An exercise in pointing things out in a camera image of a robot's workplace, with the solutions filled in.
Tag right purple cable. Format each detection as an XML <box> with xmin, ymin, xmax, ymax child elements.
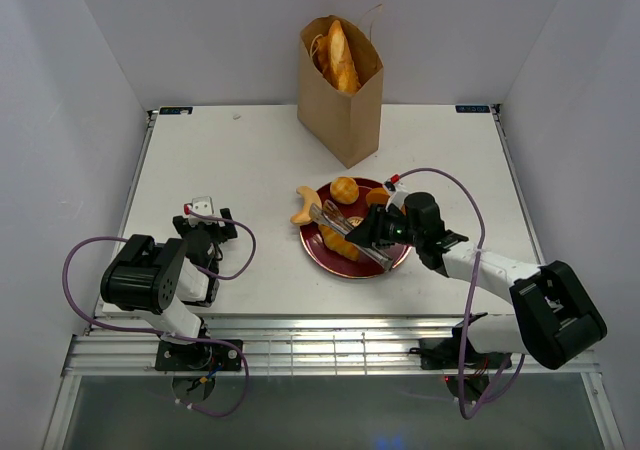
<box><xmin>397</xmin><ymin>167</ymin><xmax>526</xmax><ymax>420</ymax></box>

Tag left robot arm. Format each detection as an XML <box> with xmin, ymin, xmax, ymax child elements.
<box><xmin>100</xmin><ymin>208</ymin><xmax>238</xmax><ymax>371</ymax></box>

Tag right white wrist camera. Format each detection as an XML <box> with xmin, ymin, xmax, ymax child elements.
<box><xmin>383</xmin><ymin>174</ymin><xmax>410</xmax><ymax>215</ymax></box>

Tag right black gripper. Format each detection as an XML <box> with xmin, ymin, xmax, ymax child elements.
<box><xmin>344</xmin><ymin>203</ymin><xmax>422</xmax><ymax>250</ymax></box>

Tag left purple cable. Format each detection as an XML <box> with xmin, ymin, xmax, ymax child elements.
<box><xmin>62</xmin><ymin>207</ymin><xmax>257</xmax><ymax>418</ymax></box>

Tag pale crescent bread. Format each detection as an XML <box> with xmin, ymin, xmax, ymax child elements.
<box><xmin>290</xmin><ymin>186</ymin><xmax>322</xmax><ymax>226</ymax></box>

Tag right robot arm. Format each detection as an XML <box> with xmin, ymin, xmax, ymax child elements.
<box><xmin>346</xmin><ymin>192</ymin><xmax>608</xmax><ymax>370</ymax></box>

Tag small round bun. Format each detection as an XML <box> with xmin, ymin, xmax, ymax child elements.
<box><xmin>329</xmin><ymin>177</ymin><xmax>360</xmax><ymax>205</ymax></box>

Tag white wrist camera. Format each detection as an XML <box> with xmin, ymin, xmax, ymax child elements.
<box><xmin>183</xmin><ymin>196</ymin><xmax>214</xmax><ymax>220</ymax></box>
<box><xmin>383</xmin><ymin>174</ymin><xmax>410</xmax><ymax>215</ymax></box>

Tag purple cable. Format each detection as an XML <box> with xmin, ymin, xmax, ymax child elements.
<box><xmin>397</xmin><ymin>167</ymin><xmax>526</xmax><ymax>420</ymax></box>
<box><xmin>62</xmin><ymin>207</ymin><xmax>257</xmax><ymax>418</ymax></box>

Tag blue corner sticker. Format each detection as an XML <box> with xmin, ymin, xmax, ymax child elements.
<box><xmin>159</xmin><ymin>106</ymin><xmax>193</xmax><ymax>115</ymax></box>
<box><xmin>455</xmin><ymin>105</ymin><xmax>491</xmax><ymax>114</ymax></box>

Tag left blue corner sticker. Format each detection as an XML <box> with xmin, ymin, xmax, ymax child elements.
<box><xmin>159</xmin><ymin>106</ymin><xmax>193</xmax><ymax>115</ymax></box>

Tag metal kitchen tongs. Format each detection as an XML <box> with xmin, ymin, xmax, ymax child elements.
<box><xmin>309</xmin><ymin>200</ymin><xmax>393</xmax><ymax>272</ymax></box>

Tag right blue corner sticker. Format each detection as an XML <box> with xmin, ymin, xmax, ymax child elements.
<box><xmin>455</xmin><ymin>105</ymin><xmax>491</xmax><ymax>114</ymax></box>

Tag small golden croissant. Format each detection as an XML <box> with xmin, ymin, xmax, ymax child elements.
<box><xmin>318</xmin><ymin>225</ymin><xmax>360</xmax><ymax>261</ymax></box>

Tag long baguette bread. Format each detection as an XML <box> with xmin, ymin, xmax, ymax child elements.
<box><xmin>327</xmin><ymin>20</ymin><xmax>360</xmax><ymax>95</ymax></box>

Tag aluminium rail frame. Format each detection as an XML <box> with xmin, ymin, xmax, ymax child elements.
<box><xmin>62</xmin><ymin>314</ymin><xmax>601</xmax><ymax>379</ymax></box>

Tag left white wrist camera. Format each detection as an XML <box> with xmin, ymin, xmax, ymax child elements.
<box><xmin>183</xmin><ymin>196</ymin><xmax>214</xmax><ymax>220</ymax></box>

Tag oval orange bun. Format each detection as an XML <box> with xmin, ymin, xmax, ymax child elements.
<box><xmin>365</xmin><ymin>187</ymin><xmax>390</xmax><ymax>207</ymax></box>

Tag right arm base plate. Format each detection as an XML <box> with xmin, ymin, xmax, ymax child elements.
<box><xmin>408</xmin><ymin>337</ymin><xmax>511</xmax><ymax>371</ymax></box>

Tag brown paper bag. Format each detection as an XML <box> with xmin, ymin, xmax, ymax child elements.
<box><xmin>297</xmin><ymin>15</ymin><xmax>384</xmax><ymax>168</ymax></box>

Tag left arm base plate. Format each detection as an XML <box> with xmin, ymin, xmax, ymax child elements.
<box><xmin>154</xmin><ymin>341</ymin><xmax>242</xmax><ymax>372</ymax></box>

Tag large braided pastry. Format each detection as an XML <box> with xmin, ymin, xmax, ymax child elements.
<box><xmin>310</xmin><ymin>35</ymin><xmax>331</xmax><ymax>82</ymax></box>

